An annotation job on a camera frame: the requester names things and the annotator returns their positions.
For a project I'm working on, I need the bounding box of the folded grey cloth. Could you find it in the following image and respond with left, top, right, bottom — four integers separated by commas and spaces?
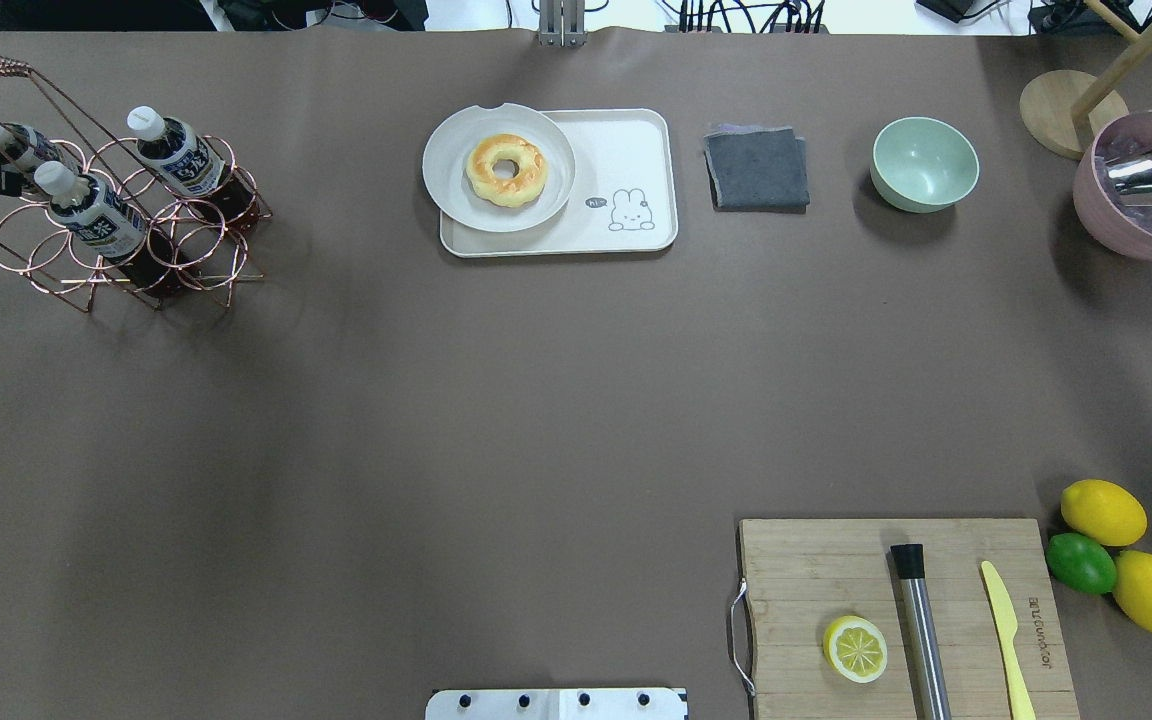
703, 124, 810, 213

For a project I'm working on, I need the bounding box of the wooden cup tree stand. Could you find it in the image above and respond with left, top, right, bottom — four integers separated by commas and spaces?
1020, 1, 1152, 160

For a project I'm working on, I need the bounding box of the copper wire bottle rack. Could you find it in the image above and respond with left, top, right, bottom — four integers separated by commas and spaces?
0, 55, 273, 313

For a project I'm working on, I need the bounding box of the pink ice bowl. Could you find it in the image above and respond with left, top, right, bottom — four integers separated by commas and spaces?
1073, 109, 1152, 262

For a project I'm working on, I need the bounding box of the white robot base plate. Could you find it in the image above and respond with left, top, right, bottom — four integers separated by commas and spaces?
424, 687, 690, 719

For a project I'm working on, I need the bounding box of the white rabbit tray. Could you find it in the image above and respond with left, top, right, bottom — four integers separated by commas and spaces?
422, 103, 679, 258

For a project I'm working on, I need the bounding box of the wooden cutting board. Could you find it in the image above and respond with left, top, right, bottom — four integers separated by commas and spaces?
738, 518, 1079, 719

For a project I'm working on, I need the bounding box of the yellow plastic knife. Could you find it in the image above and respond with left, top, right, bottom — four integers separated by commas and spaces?
980, 560, 1037, 720

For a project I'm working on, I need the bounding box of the aluminium frame post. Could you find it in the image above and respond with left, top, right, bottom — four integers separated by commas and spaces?
536, 0, 588, 47

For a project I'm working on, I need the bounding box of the half lemon slice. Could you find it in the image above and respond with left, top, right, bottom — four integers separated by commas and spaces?
820, 615, 888, 684

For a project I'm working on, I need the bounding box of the yellow glazed donut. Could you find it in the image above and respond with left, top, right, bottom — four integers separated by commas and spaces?
463, 132, 550, 209

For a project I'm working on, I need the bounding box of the white round plate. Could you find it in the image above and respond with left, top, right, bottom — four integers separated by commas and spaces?
422, 103, 576, 233

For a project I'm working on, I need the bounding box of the mint green bowl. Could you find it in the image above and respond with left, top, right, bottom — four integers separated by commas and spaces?
870, 118, 980, 213

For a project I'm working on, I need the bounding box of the tea bottle in rack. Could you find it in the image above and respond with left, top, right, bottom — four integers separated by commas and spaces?
33, 161, 185, 300
0, 123, 81, 182

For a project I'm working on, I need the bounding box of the steel muddler black tip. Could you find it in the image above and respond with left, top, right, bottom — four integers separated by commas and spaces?
890, 543, 952, 719

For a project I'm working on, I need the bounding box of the tea bottle white cap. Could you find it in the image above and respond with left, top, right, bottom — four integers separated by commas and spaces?
126, 105, 262, 227

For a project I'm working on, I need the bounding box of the green lime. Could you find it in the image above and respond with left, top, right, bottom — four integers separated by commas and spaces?
1044, 532, 1117, 594

